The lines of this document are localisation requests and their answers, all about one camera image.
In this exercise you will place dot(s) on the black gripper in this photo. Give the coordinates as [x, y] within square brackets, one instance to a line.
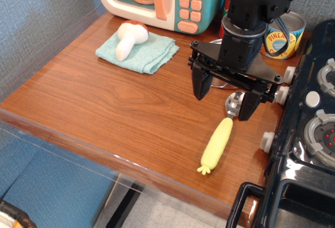
[237, 60]

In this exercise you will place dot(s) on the yellow handled metal spoon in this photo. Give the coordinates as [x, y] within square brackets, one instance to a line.
[220, 137]

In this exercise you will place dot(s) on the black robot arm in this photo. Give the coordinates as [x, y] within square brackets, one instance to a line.
[250, 13]

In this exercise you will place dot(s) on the small steel pot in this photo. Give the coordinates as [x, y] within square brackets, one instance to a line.
[217, 83]

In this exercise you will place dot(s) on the black toy stove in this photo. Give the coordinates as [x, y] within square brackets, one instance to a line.
[299, 186]

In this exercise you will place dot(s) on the tomato sauce can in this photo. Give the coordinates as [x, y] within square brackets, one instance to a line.
[224, 13]

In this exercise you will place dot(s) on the teal folded cloth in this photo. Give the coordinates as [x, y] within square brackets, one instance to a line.
[145, 58]

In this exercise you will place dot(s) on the toy microwave teal and cream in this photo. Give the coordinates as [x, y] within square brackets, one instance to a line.
[186, 16]

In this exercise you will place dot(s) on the pineapple slices can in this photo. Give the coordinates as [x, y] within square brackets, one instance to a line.
[275, 39]

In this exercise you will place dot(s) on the plush white mushroom toy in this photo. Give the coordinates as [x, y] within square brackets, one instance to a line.
[130, 33]

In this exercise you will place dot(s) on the orange and black object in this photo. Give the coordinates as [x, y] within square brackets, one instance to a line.
[12, 216]

